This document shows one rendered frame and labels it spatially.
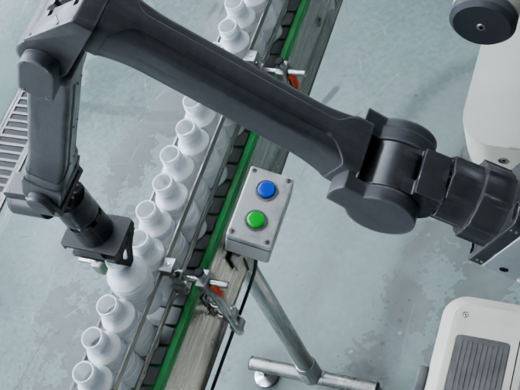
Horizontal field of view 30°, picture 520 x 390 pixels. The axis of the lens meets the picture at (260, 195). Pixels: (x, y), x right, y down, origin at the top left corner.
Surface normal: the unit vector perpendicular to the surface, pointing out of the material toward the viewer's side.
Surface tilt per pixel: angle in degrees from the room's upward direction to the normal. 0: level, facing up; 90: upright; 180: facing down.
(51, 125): 92
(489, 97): 0
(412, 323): 0
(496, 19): 90
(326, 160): 80
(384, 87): 0
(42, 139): 89
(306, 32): 90
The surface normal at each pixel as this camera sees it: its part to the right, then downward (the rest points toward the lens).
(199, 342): 0.91, 0.13
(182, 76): -0.29, 0.83
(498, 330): -0.27, -0.52
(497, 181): 0.28, -0.54
